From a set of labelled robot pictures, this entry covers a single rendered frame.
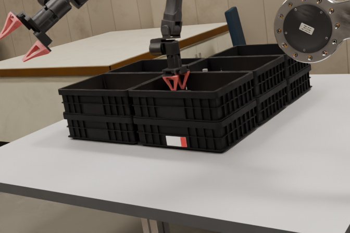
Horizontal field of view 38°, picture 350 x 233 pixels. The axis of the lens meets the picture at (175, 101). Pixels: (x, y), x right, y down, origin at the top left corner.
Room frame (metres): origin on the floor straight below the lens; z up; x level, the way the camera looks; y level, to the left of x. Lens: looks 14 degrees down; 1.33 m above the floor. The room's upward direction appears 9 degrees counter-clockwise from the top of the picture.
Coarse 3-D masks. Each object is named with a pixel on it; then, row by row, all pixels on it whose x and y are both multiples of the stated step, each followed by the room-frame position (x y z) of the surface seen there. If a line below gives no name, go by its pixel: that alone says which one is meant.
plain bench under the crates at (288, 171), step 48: (336, 96) 2.18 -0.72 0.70; (48, 144) 2.11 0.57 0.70; (96, 144) 2.01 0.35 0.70; (240, 144) 1.75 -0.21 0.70; (288, 144) 1.67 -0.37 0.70; (336, 144) 1.61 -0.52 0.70; (48, 192) 1.58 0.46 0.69; (96, 192) 1.50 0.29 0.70; (144, 192) 1.45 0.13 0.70; (192, 192) 1.39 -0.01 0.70; (240, 192) 1.34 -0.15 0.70; (288, 192) 1.30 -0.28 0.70; (336, 192) 1.25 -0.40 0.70
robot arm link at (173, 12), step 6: (168, 0) 2.02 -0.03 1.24; (174, 0) 2.01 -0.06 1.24; (180, 0) 2.02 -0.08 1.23; (168, 6) 2.02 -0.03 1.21; (174, 6) 2.00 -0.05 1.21; (180, 6) 2.02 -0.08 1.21; (168, 12) 2.01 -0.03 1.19; (174, 12) 2.00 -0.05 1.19; (180, 12) 2.03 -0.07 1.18; (168, 18) 2.01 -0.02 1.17; (174, 18) 2.00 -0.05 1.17; (180, 18) 2.03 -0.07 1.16; (162, 24) 2.02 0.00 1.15; (168, 24) 2.00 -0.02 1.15; (174, 24) 2.00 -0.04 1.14; (180, 24) 2.04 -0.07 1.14; (174, 30) 2.01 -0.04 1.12; (180, 30) 2.04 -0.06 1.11
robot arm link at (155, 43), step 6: (162, 30) 2.00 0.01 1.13; (168, 30) 1.99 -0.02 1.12; (162, 36) 2.01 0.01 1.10; (168, 36) 1.99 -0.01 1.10; (174, 36) 2.06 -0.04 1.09; (180, 36) 2.05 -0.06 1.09; (150, 42) 2.07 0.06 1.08; (156, 42) 2.05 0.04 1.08; (150, 48) 2.06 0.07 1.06; (156, 48) 2.04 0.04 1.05; (156, 54) 2.05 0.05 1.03; (162, 54) 2.04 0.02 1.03
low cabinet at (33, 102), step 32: (128, 32) 5.80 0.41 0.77; (160, 32) 5.28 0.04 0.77; (192, 32) 4.86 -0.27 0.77; (224, 32) 5.09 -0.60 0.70; (0, 64) 4.61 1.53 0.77; (32, 64) 4.27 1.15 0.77; (64, 64) 3.99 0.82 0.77; (96, 64) 3.73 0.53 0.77; (0, 96) 4.39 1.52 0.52; (32, 96) 4.15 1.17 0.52; (0, 128) 4.46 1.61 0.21; (32, 128) 4.20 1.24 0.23
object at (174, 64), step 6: (180, 54) 2.02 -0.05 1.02; (168, 60) 2.01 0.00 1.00; (174, 60) 2.00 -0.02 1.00; (180, 60) 2.01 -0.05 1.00; (168, 66) 2.02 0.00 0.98; (174, 66) 2.00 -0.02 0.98; (180, 66) 2.01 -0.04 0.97; (186, 66) 2.04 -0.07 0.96; (162, 72) 2.00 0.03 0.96; (174, 72) 1.97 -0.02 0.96
